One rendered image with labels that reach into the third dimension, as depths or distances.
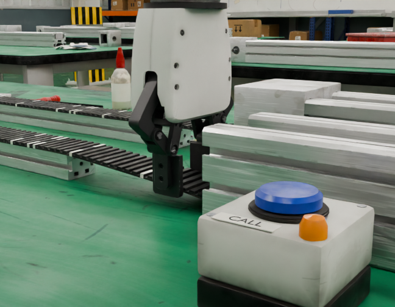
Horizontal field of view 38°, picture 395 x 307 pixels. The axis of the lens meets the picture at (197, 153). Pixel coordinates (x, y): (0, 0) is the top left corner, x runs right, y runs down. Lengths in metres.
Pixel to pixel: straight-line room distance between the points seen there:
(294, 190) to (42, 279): 0.18
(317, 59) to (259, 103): 1.48
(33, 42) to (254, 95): 3.16
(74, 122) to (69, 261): 0.50
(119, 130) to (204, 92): 0.34
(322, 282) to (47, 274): 0.20
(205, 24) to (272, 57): 1.69
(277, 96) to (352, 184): 0.25
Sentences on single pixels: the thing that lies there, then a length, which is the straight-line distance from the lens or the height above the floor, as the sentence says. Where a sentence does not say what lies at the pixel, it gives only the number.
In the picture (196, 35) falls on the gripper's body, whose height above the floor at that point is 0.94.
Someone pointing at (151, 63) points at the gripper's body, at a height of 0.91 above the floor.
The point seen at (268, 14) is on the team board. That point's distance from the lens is 3.66.
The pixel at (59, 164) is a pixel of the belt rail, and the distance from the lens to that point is 0.66.
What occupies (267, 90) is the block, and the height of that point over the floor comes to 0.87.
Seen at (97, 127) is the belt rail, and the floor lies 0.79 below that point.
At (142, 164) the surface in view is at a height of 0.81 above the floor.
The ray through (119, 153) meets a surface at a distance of 0.63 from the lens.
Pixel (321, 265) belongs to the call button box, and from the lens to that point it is 0.31.
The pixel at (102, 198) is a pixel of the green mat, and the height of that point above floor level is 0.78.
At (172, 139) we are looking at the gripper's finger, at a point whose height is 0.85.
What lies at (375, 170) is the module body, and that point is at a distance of 0.41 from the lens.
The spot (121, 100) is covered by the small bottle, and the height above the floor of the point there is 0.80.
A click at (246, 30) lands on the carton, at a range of 4.95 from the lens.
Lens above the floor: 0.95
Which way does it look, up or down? 13 degrees down
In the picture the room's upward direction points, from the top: straight up
